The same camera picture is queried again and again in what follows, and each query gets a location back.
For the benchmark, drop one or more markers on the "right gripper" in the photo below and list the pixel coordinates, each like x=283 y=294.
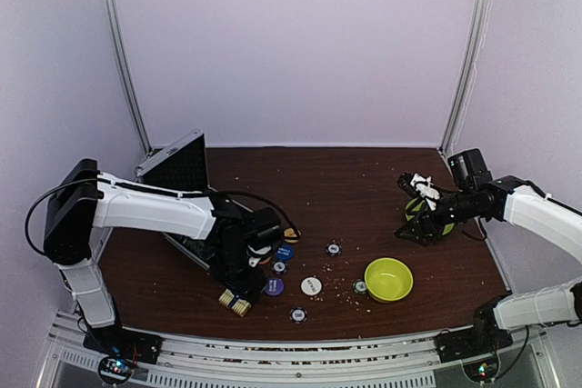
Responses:
x=423 y=215

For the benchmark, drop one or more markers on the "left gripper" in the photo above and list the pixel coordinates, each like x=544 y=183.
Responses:
x=248 y=288

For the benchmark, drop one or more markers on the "blue small blind button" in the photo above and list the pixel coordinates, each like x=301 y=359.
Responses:
x=285 y=252

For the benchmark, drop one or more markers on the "purple 500 chip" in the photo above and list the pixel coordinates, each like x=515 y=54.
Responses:
x=298 y=315
x=333 y=249
x=279 y=267

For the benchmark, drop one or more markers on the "yellow dealer button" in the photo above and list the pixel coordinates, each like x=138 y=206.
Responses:
x=292 y=236

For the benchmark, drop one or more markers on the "purple button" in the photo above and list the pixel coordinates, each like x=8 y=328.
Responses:
x=274 y=287

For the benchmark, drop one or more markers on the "blue gold card deck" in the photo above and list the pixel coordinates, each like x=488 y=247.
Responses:
x=239 y=301

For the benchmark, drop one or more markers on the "white dealer button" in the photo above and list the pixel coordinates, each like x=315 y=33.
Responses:
x=311 y=286

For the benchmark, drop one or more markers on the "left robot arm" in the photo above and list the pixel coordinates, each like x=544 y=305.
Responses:
x=89 y=198

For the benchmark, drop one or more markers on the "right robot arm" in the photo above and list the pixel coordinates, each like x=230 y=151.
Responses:
x=509 y=200

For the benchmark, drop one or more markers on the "green plate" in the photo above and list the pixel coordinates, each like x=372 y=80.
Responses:
x=421 y=224

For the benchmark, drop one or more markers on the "green bowl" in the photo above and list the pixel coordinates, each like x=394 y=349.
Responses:
x=388 y=280

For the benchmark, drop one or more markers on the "green poker chip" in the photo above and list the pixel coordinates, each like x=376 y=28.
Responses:
x=359 y=286

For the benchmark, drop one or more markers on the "purple 500 chip front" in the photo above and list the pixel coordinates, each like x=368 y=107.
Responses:
x=298 y=315

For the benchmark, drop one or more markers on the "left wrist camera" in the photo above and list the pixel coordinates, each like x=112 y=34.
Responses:
x=258 y=256

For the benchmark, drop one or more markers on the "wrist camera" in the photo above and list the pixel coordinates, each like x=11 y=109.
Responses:
x=258 y=256
x=416 y=185

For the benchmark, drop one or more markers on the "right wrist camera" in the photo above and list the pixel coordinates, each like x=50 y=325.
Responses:
x=416 y=185

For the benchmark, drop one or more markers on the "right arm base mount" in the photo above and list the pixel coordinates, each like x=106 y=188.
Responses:
x=477 y=346

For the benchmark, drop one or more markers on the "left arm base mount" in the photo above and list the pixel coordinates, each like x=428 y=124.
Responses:
x=122 y=349

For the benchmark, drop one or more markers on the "right frame post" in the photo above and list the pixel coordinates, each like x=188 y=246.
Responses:
x=467 y=76

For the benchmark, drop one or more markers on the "frame post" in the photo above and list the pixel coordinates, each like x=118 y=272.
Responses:
x=124 y=72
x=467 y=76

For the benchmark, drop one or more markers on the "left frame post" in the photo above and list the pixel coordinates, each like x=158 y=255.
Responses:
x=124 y=72

